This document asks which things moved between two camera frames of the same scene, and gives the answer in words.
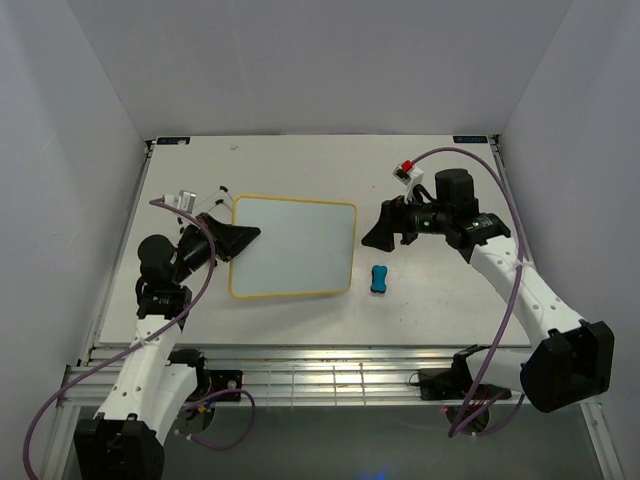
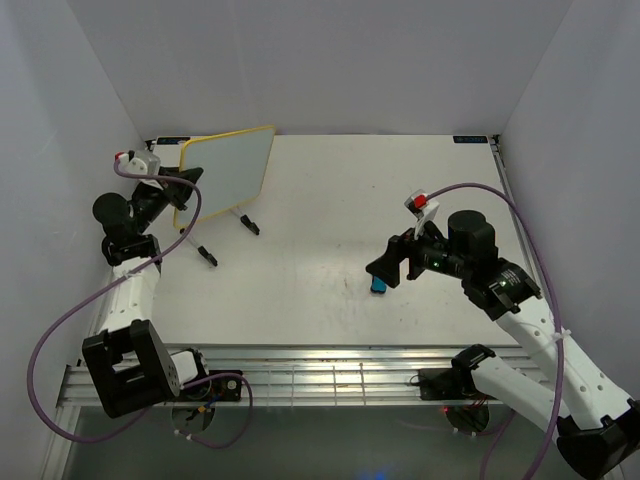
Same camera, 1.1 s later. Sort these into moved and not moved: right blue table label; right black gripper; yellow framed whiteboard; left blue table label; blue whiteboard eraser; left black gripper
Moved: right black gripper; yellow framed whiteboard; left black gripper
Not moved: blue whiteboard eraser; left blue table label; right blue table label
